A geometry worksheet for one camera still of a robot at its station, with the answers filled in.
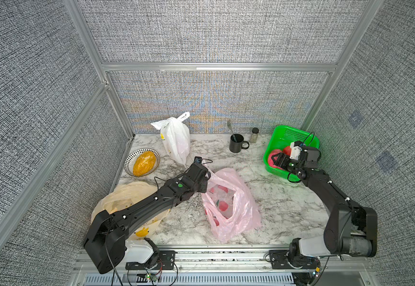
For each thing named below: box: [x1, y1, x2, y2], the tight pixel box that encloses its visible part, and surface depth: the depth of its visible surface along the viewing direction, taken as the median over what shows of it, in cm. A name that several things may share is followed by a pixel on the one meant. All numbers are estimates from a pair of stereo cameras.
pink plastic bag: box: [201, 168, 262, 244], surface depth 78 cm
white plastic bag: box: [150, 111, 191, 166], surface depth 100 cm
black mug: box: [228, 133, 250, 154], surface depth 109 cm
